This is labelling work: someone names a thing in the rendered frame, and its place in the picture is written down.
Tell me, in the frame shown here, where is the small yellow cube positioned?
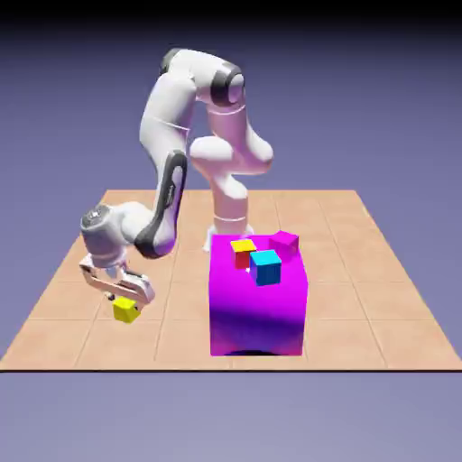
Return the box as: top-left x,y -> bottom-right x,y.
112,296 -> 142,325

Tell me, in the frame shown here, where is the large magenta box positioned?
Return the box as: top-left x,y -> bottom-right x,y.
208,233 -> 309,358

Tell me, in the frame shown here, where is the small red cube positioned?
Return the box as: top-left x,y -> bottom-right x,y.
229,238 -> 258,271

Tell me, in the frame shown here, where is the small magenta cube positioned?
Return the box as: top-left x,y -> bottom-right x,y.
269,230 -> 300,260

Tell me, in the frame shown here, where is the small cyan cube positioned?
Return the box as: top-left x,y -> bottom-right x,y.
248,249 -> 283,287

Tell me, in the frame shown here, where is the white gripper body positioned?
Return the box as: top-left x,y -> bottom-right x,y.
79,253 -> 156,305

